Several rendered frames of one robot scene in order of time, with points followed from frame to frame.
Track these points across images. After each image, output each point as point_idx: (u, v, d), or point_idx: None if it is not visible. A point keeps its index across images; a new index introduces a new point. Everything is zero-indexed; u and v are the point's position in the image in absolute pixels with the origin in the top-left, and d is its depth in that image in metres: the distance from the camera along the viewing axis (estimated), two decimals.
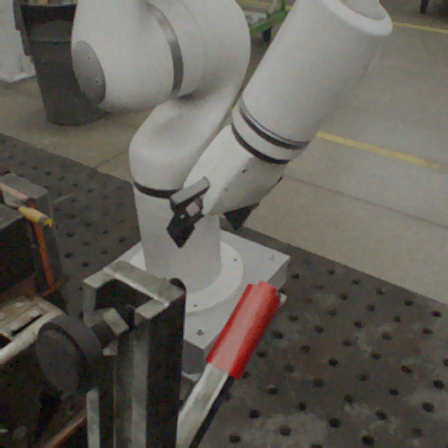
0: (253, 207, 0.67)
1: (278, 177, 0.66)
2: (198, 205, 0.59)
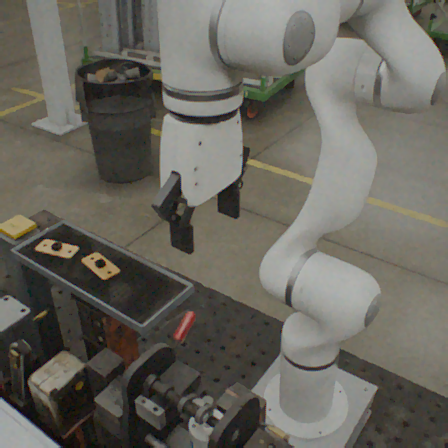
0: (239, 187, 0.68)
1: (244, 148, 0.67)
2: (183, 202, 0.60)
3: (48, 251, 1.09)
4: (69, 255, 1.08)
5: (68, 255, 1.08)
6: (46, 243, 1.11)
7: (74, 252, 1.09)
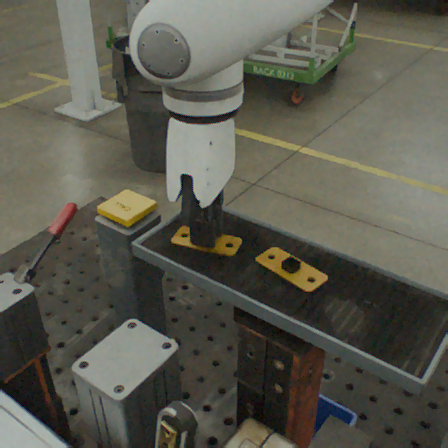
0: (220, 204, 0.66)
1: None
2: None
3: (194, 245, 0.67)
4: (231, 251, 0.66)
5: (230, 252, 0.66)
6: (185, 232, 0.69)
7: (238, 246, 0.67)
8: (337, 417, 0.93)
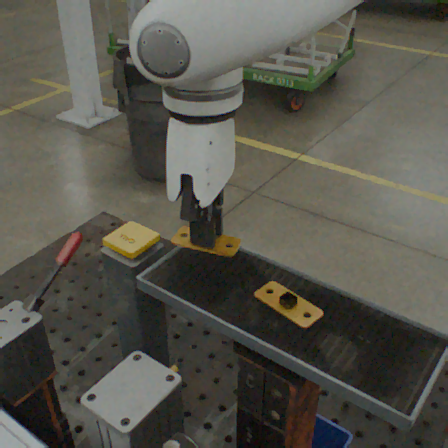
0: (220, 204, 0.66)
1: None
2: (200, 203, 0.62)
3: (194, 245, 0.67)
4: (231, 251, 0.66)
5: (230, 252, 0.66)
6: (185, 232, 0.69)
7: (238, 246, 0.67)
8: (333, 436, 0.96)
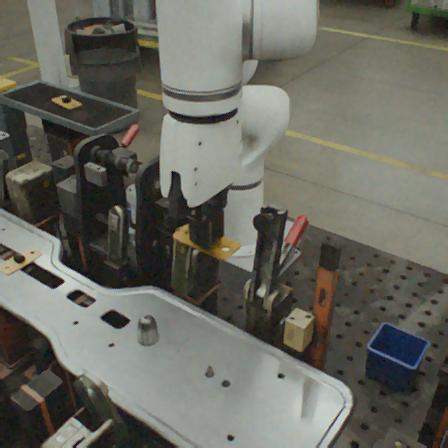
0: (222, 206, 0.66)
1: None
2: None
3: (192, 243, 0.67)
4: (225, 255, 0.65)
5: (223, 256, 0.65)
6: None
7: (234, 251, 0.66)
8: None
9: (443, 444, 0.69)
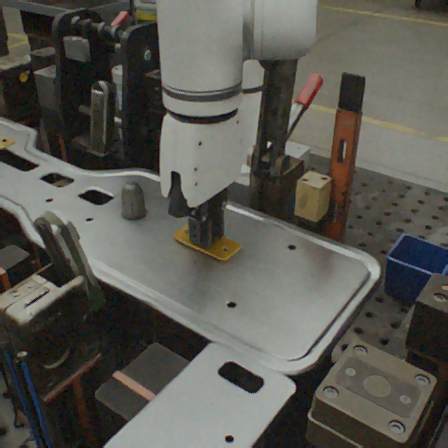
0: (222, 206, 0.66)
1: None
2: None
3: (192, 243, 0.67)
4: (225, 255, 0.65)
5: (223, 256, 0.65)
6: None
7: (234, 251, 0.66)
8: None
9: None
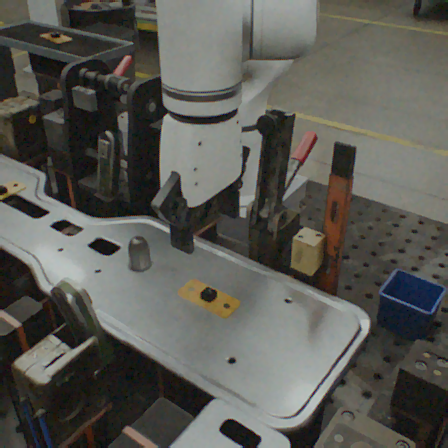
0: (239, 187, 0.67)
1: (244, 148, 0.66)
2: (182, 202, 0.60)
3: (195, 300, 0.72)
4: (226, 313, 0.70)
5: (224, 313, 0.70)
6: (193, 285, 0.75)
7: (234, 309, 0.71)
8: None
9: None
